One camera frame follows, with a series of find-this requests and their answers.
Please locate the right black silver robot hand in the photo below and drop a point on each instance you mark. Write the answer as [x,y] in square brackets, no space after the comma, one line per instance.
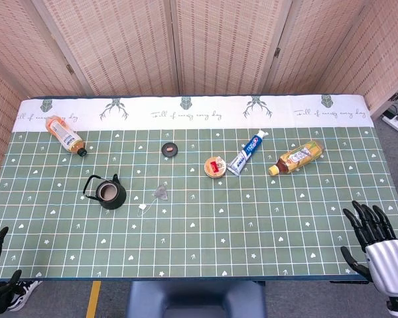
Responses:
[386,261]

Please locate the black teapot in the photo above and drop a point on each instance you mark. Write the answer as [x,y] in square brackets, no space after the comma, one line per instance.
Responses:
[116,201]

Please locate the yellow drink bottle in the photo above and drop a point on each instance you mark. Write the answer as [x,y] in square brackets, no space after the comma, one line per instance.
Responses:
[298,158]

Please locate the black teapot lid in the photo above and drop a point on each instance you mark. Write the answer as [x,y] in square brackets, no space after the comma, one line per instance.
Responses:
[170,149]

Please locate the black white sneaker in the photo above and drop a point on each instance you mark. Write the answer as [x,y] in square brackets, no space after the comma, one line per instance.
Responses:
[26,293]

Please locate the orange drink bottle black cap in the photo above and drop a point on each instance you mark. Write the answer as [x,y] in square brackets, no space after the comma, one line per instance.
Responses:
[63,134]

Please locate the blue white toothpaste tube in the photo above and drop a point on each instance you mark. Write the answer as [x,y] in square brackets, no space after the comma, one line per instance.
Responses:
[247,152]

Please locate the green grid tablecloth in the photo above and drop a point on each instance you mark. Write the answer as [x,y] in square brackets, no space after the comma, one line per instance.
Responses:
[199,232]

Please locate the blue padded seat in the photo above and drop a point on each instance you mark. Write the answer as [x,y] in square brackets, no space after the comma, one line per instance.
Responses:
[195,299]

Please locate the round tin red label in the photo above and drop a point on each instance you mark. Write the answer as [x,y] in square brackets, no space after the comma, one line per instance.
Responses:
[215,167]

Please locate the woven folding screen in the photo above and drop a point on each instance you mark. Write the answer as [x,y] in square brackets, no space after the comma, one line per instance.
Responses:
[126,46]

